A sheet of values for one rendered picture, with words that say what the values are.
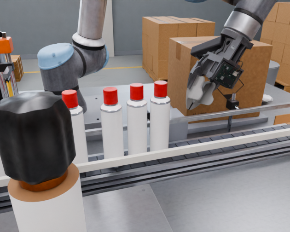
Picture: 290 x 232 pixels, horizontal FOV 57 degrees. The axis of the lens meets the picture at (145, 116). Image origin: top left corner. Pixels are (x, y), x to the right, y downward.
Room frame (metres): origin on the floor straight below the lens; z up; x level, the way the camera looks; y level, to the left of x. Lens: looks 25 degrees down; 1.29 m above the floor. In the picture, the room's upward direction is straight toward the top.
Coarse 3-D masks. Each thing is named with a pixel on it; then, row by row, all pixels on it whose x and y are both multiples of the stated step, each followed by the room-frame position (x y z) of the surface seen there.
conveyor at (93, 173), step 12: (240, 132) 0.75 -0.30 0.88; (252, 132) 0.75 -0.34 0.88; (264, 132) 0.75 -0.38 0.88; (168, 144) 0.68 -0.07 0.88; (180, 144) 0.68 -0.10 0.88; (192, 144) 0.68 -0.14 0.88; (252, 144) 0.68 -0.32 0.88; (264, 144) 0.68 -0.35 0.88; (180, 156) 0.62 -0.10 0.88; (192, 156) 0.62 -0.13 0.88; (108, 168) 0.56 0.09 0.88; (120, 168) 0.56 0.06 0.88; (132, 168) 0.56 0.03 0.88; (0, 192) 0.47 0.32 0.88
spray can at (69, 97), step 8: (64, 96) 0.55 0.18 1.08; (72, 96) 0.55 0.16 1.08; (72, 104) 0.55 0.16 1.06; (72, 112) 0.54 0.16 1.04; (80, 112) 0.55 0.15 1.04; (72, 120) 0.54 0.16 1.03; (80, 120) 0.55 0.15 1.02; (80, 128) 0.55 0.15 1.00; (80, 136) 0.55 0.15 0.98; (80, 144) 0.55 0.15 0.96; (80, 152) 0.54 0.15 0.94; (80, 160) 0.54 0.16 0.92
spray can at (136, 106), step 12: (132, 84) 0.62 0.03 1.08; (132, 96) 0.60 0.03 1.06; (132, 108) 0.59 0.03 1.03; (144, 108) 0.60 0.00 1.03; (132, 120) 0.59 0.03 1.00; (144, 120) 0.60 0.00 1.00; (132, 132) 0.59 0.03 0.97; (144, 132) 0.60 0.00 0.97; (132, 144) 0.59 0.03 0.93; (144, 144) 0.60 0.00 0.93
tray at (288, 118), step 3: (285, 114) 0.91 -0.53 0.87; (288, 114) 0.91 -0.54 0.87; (276, 117) 0.90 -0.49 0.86; (279, 117) 0.90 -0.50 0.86; (282, 117) 0.91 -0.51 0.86; (285, 117) 0.91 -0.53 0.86; (288, 117) 0.92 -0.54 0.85; (276, 120) 0.90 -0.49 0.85; (279, 120) 0.90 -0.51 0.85; (282, 120) 0.91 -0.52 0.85; (285, 120) 0.91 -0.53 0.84; (288, 120) 0.92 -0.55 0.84; (273, 123) 0.90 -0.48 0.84; (276, 123) 0.90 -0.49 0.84; (279, 123) 0.91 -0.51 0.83; (282, 123) 0.91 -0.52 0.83; (285, 123) 0.91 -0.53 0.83; (288, 123) 0.91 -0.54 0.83
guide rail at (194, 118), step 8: (272, 104) 0.79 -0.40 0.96; (280, 104) 0.79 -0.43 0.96; (288, 104) 0.79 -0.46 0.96; (216, 112) 0.72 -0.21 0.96; (224, 112) 0.72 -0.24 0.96; (232, 112) 0.73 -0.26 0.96; (240, 112) 0.74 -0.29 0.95; (248, 112) 0.75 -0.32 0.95; (176, 120) 0.68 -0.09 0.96; (184, 120) 0.69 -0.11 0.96; (192, 120) 0.69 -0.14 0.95; (96, 128) 0.62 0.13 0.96
